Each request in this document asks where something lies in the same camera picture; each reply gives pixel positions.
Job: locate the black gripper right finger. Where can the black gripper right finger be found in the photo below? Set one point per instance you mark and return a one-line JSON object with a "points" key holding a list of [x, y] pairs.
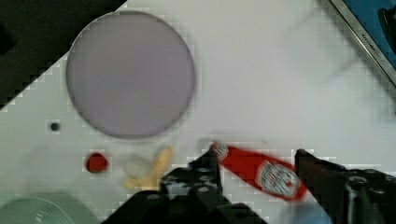
{"points": [[348, 196]]}

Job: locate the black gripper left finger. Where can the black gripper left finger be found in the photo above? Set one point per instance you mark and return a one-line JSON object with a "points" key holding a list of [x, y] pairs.
{"points": [[201, 172]]}

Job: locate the silver toaster oven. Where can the silver toaster oven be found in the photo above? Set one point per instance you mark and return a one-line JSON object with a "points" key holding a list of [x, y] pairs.
{"points": [[372, 24]]}

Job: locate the red ketchup bottle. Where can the red ketchup bottle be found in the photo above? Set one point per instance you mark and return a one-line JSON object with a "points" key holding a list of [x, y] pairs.
{"points": [[263, 172]]}

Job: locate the small red strawberry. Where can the small red strawberry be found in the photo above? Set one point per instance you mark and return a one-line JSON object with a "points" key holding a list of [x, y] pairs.
{"points": [[96, 163]]}

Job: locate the round lilac plate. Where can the round lilac plate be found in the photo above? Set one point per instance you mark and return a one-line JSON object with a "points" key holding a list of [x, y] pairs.
{"points": [[130, 75]]}

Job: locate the green perforated colander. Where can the green perforated colander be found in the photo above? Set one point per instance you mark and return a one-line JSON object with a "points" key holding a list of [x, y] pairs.
{"points": [[46, 208]]}

